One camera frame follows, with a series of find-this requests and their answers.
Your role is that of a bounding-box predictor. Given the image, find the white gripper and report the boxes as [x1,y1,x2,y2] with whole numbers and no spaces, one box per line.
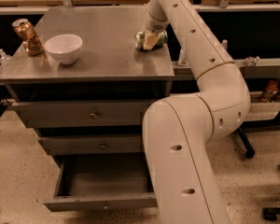
[143,0,169,50]

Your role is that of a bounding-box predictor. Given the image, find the green soda can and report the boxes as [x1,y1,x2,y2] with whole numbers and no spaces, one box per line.
[134,31,168,50]

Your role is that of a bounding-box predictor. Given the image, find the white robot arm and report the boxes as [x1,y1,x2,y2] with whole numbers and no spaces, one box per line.
[143,0,250,224]

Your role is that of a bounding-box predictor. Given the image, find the grey drawer cabinet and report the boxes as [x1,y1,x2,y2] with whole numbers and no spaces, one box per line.
[0,6,175,213]

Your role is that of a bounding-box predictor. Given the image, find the top grey drawer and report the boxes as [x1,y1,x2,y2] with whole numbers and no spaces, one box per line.
[12,100,153,128]

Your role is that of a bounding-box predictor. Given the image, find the grey drawer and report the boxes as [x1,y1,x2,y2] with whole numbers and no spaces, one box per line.
[44,152,157,212]
[38,134,143,156]
[12,100,153,128]

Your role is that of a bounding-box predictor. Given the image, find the middle grey drawer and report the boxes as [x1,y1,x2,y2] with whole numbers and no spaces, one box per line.
[38,134,143,156]

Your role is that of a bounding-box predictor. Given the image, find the orange soda can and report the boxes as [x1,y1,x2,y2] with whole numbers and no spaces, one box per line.
[12,19,44,56]

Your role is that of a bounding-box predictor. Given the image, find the bottom grey drawer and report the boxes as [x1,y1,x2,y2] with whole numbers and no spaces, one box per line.
[44,152,157,212]

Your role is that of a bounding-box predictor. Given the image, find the white pump bottle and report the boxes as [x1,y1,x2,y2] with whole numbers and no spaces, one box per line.
[177,49,188,67]

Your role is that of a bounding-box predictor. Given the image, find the clear water bottle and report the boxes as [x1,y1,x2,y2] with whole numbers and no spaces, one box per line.
[221,39,228,50]

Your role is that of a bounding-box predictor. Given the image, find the white bowl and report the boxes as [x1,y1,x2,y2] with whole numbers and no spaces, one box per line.
[44,34,83,64]

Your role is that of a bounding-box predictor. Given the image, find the crumpled clear wrapper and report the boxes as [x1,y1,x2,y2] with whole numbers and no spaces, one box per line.
[244,56,260,66]

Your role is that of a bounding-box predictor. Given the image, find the orange bottle under shelf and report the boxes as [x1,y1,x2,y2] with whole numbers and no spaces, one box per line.
[259,80,277,103]

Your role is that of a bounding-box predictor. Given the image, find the black stand leg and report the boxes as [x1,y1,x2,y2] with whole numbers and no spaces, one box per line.
[237,128,255,159]

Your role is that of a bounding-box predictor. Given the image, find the clear sanitizer bottle left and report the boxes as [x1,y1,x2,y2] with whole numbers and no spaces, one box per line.
[0,49,11,65]

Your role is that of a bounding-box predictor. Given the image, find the black chair base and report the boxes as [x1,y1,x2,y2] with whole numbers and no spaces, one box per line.
[262,207,280,221]

